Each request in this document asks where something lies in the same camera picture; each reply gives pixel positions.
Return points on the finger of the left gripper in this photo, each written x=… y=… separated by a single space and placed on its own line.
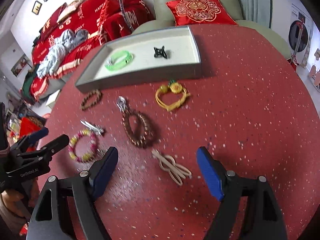
x=44 y=153
x=31 y=139

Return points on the silver bar hair clip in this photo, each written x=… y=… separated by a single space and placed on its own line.
x=98 y=130

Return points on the grey jewelry tray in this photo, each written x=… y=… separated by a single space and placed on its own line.
x=184 y=61

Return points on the green plastic bangle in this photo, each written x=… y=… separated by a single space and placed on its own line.
x=118 y=60

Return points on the left hand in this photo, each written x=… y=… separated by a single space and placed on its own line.
x=10 y=213

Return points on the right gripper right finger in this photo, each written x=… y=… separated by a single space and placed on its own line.
x=263 y=218

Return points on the beige hair clip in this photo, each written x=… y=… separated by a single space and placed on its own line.
x=176 y=171

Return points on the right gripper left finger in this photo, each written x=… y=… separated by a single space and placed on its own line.
x=51 y=219

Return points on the small picture frame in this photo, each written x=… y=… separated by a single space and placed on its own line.
x=36 y=7

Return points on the red embroidered cushion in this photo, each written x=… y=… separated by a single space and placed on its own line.
x=188 y=12

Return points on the light blue clothes pile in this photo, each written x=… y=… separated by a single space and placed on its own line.
x=63 y=45

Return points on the long red sofa pillow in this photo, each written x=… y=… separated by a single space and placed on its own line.
x=51 y=23

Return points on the silver heart pendant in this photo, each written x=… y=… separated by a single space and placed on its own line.
x=121 y=104

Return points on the sofa with red cover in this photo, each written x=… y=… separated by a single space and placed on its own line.
x=104 y=22

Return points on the black claw hair clip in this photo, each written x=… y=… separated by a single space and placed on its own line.
x=161 y=53

